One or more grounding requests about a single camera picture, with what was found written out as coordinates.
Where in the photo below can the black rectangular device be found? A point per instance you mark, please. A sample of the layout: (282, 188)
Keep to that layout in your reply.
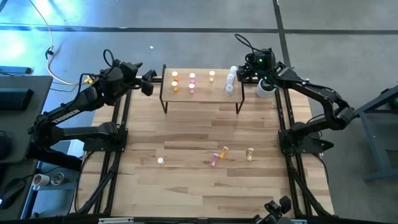
(15, 99)

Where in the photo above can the black computer mouse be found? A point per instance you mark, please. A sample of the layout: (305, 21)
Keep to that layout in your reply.
(11, 193)

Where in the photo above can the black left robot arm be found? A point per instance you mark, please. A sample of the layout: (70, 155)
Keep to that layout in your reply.
(77, 102)

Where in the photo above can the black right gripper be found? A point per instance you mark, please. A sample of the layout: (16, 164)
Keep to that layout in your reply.
(261, 62)

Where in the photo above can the dark grey desk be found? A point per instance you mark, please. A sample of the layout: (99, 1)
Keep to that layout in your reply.
(38, 83)

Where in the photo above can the white cup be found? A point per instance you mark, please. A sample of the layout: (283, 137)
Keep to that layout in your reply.
(41, 180)

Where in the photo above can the snake plant white pot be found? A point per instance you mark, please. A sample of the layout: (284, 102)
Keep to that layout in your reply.
(262, 91)

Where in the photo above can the wooden shelf black metal frame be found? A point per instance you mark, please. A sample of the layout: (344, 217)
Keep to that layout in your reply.
(205, 93)

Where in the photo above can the black flat bar device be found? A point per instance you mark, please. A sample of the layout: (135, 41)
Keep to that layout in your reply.
(15, 70)

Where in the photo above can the grey metal stand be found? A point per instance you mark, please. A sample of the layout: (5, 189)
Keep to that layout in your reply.
(382, 175)

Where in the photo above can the white box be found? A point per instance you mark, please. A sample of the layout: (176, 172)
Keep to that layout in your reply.
(74, 151)

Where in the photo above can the black desk beam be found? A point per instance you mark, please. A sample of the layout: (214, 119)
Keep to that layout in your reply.
(62, 161)

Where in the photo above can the metal cup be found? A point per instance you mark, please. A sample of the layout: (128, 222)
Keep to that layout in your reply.
(57, 178)

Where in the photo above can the black metal rig frame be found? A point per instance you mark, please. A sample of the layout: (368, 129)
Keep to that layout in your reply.
(128, 118)

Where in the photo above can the silver metal bracket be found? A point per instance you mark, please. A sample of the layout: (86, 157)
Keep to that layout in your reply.
(295, 221)
(115, 220)

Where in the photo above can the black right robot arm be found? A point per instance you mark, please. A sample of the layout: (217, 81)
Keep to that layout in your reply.
(311, 93)

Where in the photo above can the black jointed device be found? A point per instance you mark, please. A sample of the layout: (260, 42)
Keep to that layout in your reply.
(275, 208)

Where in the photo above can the pink pill bottle white cap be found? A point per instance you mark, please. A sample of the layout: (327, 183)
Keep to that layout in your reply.
(191, 88)
(214, 159)
(192, 77)

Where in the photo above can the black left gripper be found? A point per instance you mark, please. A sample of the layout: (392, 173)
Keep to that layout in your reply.
(113, 81)

